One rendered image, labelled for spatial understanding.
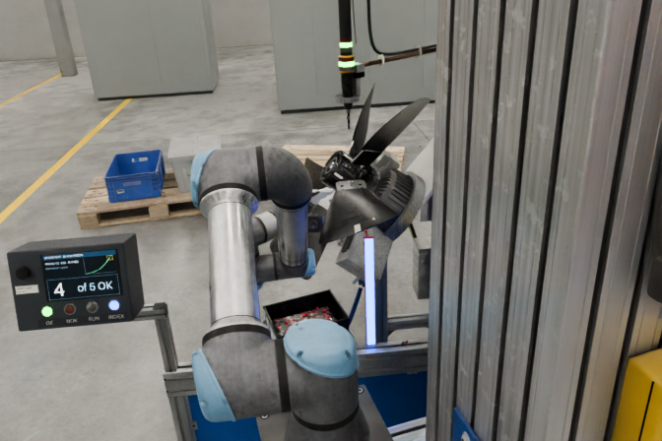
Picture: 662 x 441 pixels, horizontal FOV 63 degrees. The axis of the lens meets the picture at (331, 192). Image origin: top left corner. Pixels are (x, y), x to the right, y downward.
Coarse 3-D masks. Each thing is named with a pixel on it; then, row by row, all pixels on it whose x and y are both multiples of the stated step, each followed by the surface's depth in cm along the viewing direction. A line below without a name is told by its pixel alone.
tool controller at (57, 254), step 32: (32, 256) 122; (64, 256) 123; (96, 256) 123; (128, 256) 127; (32, 288) 123; (96, 288) 124; (128, 288) 125; (32, 320) 124; (64, 320) 125; (96, 320) 126; (128, 320) 126
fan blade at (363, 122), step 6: (372, 90) 186; (366, 102) 184; (366, 108) 188; (360, 114) 181; (366, 114) 191; (360, 120) 182; (366, 120) 194; (360, 126) 184; (366, 126) 196; (354, 132) 179; (360, 132) 185; (366, 132) 197; (354, 138) 180; (360, 138) 186; (360, 144) 186; (360, 150) 186
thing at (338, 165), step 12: (336, 156) 176; (348, 156) 171; (324, 168) 177; (336, 168) 168; (348, 168) 169; (360, 168) 171; (372, 168) 174; (324, 180) 171; (336, 180) 169; (348, 180) 169; (372, 180) 171
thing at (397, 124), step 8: (416, 104) 157; (424, 104) 163; (400, 112) 148; (408, 112) 159; (416, 112) 164; (392, 120) 154; (400, 120) 161; (408, 120) 165; (384, 128) 158; (392, 128) 163; (400, 128) 166; (376, 136) 160; (384, 136) 164; (392, 136) 168; (368, 144) 163; (376, 144) 166; (384, 144) 169
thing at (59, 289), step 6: (48, 282) 123; (54, 282) 124; (60, 282) 124; (66, 282) 124; (48, 288) 124; (54, 288) 124; (60, 288) 124; (66, 288) 124; (48, 294) 124; (54, 294) 124; (60, 294) 124; (66, 294) 124
